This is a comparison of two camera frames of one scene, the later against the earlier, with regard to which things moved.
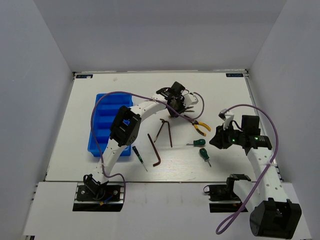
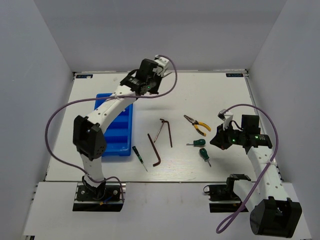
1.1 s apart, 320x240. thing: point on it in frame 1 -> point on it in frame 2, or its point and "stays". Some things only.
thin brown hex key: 160,129 stays
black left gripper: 181,100 -> 154,90
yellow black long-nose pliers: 195,123 stays
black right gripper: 219,139 stays
